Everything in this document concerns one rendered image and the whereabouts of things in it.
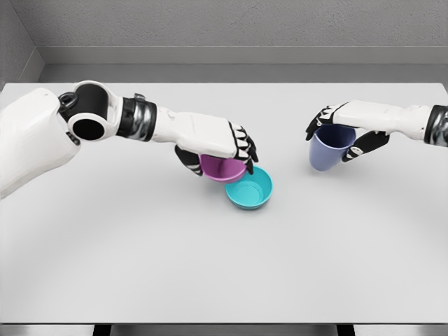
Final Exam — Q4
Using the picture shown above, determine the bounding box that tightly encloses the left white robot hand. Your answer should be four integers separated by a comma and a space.
174, 112, 260, 177

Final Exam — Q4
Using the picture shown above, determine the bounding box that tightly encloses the teal bowl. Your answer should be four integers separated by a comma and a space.
223, 165, 274, 211

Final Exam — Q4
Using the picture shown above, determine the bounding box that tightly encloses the purple bowl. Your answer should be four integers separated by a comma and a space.
197, 153, 248, 185

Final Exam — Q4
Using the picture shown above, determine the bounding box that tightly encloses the blue cup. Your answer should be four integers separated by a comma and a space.
308, 124, 358, 172

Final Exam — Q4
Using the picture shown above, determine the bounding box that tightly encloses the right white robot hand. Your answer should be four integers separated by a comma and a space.
305, 99, 398, 164

